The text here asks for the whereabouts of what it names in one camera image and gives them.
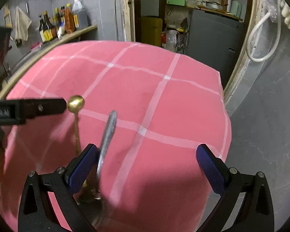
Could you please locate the white hose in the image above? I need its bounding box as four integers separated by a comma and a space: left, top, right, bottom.
246, 12, 281, 62

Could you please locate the dark grey cabinet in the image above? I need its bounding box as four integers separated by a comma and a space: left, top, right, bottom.
185, 8, 244, 88

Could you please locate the wooden grater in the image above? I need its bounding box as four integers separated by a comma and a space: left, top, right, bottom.
3, 3, 13, 28

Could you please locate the yellow container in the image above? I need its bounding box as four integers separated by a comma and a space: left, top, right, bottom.
141, 16, 163, 46

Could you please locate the orange sauce bottle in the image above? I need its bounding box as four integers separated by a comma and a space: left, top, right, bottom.
64, 3, 76, 34

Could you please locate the metal pot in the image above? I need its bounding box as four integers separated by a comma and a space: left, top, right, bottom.
205, 1, 227, 10

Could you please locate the large oil jug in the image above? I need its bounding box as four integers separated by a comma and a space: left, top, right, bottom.
72, 0, 90, 29

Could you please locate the pink checked cloth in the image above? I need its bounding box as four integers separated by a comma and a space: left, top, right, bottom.
0, 41, 232, 232

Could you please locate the white and blue packet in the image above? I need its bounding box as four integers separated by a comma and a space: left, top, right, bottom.
57, 22, 66, 39

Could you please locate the beige towel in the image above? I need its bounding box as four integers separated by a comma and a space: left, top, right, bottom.
14, 6, 32, 42

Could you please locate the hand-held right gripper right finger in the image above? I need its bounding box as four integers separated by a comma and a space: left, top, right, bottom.
196, 143, 275, 232

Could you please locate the gold spoon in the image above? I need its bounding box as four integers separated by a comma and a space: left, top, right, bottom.
67, 95, 102, 203

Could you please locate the dark bottle with yellow label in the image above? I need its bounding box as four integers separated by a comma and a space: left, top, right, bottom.
43, 11, 58, 42

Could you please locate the clear plastic jug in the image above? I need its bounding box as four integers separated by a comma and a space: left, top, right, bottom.
165, 30, 178, 51

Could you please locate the dark pump bottle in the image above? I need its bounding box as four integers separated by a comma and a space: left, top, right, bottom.
38, 16, 48, 44

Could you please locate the mint green box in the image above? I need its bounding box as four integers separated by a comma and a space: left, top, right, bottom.
231, 0, 243, 18

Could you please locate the silver metal spoon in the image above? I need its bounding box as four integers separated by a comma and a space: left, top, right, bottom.
90, 110, 118, 226

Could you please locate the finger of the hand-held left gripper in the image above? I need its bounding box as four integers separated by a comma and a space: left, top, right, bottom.
0, 26, 13, 64
0, 97, 67, 126

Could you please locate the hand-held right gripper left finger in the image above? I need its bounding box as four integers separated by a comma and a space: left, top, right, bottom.
18, 143, 99, 232

